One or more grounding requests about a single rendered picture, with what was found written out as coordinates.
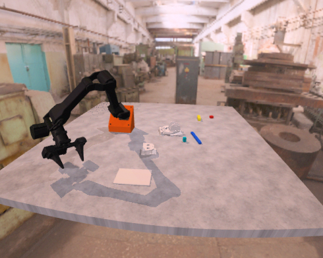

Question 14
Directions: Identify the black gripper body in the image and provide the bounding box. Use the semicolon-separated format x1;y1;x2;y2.
42;129;87;159

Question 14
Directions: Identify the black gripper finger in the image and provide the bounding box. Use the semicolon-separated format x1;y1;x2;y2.
75;142;85;161
47;151;64;169

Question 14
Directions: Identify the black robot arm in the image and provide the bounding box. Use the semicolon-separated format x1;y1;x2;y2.
30;70;130;140

